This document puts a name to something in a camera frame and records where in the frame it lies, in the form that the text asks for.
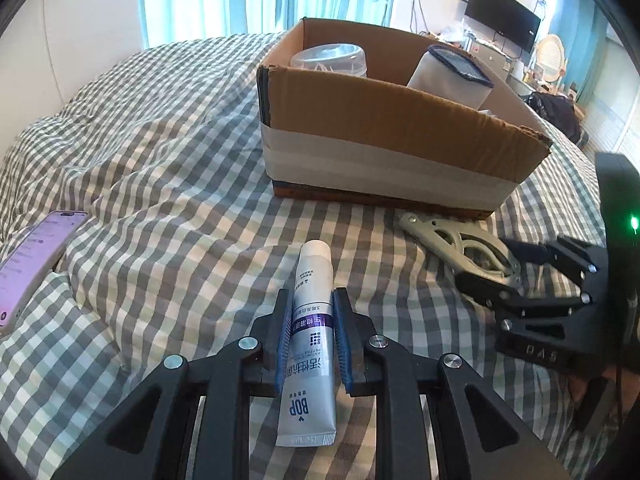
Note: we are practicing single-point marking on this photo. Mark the small silver fridge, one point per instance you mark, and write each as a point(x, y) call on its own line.
point(489, 54)

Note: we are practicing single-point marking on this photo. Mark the white purple toothpaste tube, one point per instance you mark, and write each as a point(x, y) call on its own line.
point(307, 416)

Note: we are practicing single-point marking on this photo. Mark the black wall television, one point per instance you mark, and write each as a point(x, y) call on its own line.
point(509, 18)

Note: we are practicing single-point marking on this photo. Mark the purple smartphone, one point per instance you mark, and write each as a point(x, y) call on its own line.
point(23, 270)

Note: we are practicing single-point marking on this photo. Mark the black bag on chair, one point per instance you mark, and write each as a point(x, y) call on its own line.
point(560, 112)

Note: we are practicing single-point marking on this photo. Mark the grey checked bed quilt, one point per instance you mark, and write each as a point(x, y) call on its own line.
point(185, 245)

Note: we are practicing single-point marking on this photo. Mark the open cardboard box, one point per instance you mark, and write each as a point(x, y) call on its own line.
point(373, 141)

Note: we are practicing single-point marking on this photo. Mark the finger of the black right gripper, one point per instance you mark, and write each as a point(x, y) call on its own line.
point(573, 258)
point(545, 314)

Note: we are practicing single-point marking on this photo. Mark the round white mirror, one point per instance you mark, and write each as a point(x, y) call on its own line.
point(550, 56)

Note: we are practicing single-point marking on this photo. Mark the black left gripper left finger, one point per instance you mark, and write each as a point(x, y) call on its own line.
point(189, 419)

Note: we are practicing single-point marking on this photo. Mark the clear plastic water bottle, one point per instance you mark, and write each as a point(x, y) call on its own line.
point(346, 59)

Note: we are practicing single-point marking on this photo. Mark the teal right curtain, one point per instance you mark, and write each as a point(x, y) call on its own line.
point(581, 26)

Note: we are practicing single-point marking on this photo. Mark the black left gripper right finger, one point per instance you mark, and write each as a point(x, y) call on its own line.
point(435, 418)

